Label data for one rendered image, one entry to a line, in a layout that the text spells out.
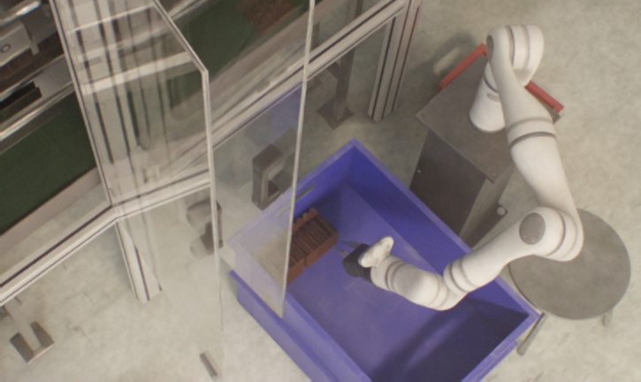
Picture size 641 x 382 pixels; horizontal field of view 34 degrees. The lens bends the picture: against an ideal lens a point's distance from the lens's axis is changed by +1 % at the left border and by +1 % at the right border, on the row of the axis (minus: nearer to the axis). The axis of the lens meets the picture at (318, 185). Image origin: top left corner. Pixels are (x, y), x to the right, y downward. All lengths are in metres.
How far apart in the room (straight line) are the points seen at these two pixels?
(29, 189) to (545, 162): 1.03
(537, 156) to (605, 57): 1.28
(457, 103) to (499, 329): 0.56
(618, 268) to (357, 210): 0.66
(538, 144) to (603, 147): 1.10
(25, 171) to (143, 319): 0.69
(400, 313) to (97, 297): 0.80
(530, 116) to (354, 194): 0.73
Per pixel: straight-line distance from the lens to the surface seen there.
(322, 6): 2.40
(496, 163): 2.41
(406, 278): 2.21
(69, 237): 2.25
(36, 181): 2.24
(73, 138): 2.26
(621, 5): 3.43
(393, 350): 2.55
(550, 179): 2.06
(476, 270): 2.09
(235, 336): 2.77
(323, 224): 2.56
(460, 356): 2.57
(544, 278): 2.65
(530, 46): 2.19
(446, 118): 2.44
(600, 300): 2.67
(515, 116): 2.10
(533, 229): 1.98
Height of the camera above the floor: 2.64
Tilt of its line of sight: 64 degrees down
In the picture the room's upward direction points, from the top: 8 degrees clockwise
